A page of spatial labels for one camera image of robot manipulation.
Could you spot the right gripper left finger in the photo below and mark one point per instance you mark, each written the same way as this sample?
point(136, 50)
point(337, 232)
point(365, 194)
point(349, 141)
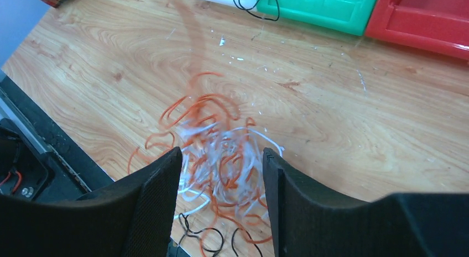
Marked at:
point(130, 217)

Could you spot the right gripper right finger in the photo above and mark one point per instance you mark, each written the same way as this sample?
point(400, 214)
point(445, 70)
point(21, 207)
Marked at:
point(308, 218)

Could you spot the green plastic bin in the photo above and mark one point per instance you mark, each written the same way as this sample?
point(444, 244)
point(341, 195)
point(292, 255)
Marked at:
point(348, 16)

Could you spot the red plastic bin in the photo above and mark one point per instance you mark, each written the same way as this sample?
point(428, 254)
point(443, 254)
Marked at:
point(440, 26)

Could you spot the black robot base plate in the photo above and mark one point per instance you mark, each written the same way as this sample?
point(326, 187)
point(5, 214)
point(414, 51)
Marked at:
point(39, 161)

